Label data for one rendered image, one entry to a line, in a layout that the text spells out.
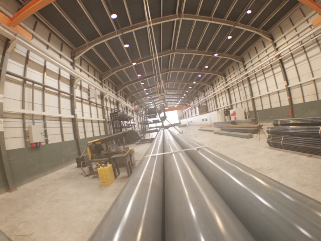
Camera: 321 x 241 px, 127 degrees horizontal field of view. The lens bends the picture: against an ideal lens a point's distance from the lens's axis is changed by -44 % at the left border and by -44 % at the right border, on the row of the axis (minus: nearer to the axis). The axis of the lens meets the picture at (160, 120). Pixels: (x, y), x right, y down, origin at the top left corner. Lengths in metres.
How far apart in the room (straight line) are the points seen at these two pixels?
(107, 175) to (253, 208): 4.59
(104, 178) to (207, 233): 4.66
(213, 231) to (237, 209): 0.14
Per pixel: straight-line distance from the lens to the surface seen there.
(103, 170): 4.75
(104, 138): 6.76
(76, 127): 10.72
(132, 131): 6.38
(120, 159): 5.13
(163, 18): 12.08
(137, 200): 0.36
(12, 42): 7.54
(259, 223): 0.30
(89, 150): 7.20
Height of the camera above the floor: 1.62
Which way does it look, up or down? 2 degrees up
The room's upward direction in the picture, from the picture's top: 9 degrees counter-clockwise
